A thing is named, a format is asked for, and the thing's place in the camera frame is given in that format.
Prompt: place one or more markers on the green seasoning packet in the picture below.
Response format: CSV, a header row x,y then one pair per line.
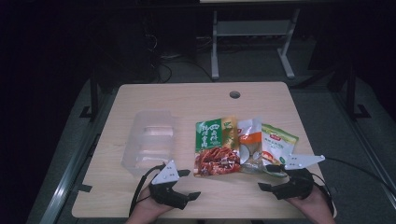
x,y
214,146

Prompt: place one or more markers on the clear plastic container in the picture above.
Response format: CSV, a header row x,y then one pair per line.
x,y
149,146

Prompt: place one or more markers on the white metal table frame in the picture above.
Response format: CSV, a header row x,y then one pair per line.
x,y
252,28

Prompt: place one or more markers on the white packet with green edge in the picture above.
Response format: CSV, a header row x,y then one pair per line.
x,y
277,143

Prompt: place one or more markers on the person's right hand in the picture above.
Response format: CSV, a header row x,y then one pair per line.
x,y
316,205

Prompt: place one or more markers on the aluminium frame rail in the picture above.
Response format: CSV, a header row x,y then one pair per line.
x,y
67,180
367,152

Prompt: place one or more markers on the person's left hand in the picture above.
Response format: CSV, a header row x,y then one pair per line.
x,y
149,208

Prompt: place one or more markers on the black table edge bracket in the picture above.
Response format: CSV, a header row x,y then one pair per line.
x,y
84,188

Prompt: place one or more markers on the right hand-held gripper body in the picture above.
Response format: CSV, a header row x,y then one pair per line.
x,y
295,185

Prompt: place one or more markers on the black metal stand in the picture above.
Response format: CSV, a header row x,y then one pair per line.
x,y
94,96
351,93

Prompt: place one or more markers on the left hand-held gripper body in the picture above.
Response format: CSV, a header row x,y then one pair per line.
x,y
166,175

